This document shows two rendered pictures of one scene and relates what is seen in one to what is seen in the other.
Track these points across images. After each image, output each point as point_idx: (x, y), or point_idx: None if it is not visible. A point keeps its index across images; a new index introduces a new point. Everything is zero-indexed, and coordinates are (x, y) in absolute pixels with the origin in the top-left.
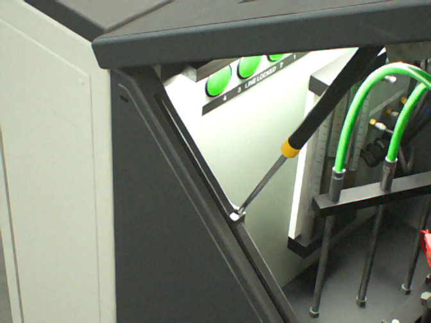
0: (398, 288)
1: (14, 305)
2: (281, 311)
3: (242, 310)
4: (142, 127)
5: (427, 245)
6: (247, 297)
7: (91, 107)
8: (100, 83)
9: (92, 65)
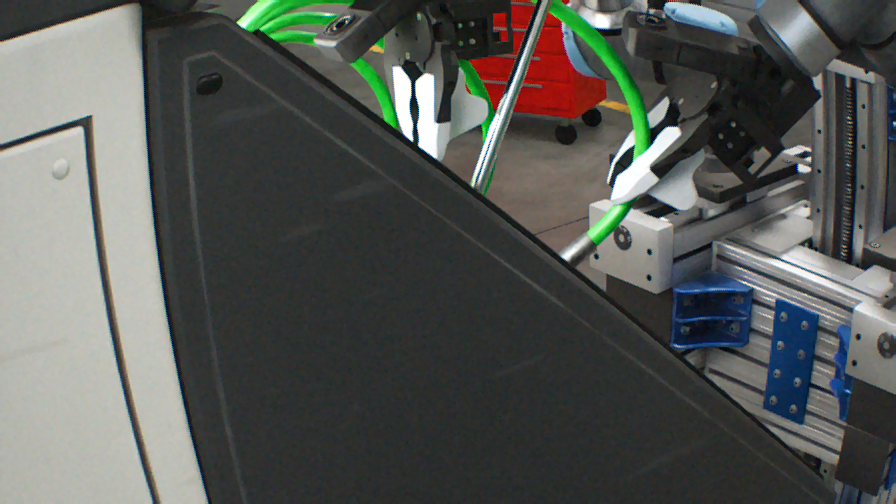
0: None
1: None
2: (629, 312)
3: (589, 379)
4: (271, 125)
5: None
6: (598, 332)
7: (93, 229)
8: (126, 111)
9: (99, 75)
